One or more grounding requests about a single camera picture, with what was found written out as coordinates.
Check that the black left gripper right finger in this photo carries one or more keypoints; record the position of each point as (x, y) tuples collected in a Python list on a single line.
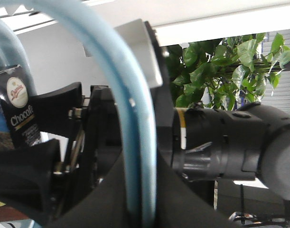
[(51, 109)]

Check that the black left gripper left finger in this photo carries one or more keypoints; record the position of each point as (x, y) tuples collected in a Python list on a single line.
[(26, 178)]

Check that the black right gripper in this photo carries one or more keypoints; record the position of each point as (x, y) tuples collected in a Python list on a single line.
[(202, 144)]

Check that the dark chocolate cookie box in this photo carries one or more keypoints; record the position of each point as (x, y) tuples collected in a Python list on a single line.
[(18, 124)]

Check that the light blue plastic basket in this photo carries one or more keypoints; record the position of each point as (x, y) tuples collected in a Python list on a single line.
[(131, 93)]

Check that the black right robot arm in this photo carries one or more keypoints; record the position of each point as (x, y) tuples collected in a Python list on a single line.
[(274, 163)]

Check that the green potted plant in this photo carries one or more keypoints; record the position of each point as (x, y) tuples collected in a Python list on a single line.
[(225, 69)]

